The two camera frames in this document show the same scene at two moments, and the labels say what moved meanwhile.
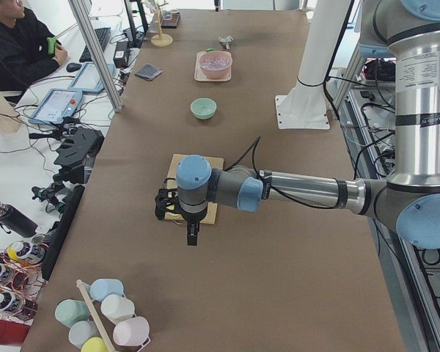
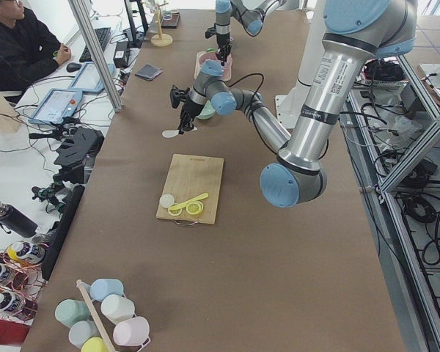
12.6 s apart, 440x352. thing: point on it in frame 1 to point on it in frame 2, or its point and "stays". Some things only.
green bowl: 203,108 stays
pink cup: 132,331 stays
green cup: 70,311 stays
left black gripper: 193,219 to 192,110
